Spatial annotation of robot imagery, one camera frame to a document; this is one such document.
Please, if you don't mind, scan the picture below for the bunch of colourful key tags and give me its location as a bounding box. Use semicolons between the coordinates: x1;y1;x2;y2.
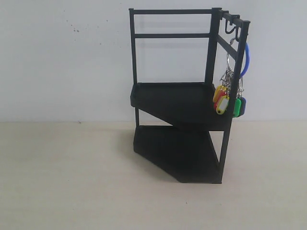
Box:
213;43;250;118

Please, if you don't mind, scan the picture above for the black two-tier corner rack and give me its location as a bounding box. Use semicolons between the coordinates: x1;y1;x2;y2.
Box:
129;8;250;184

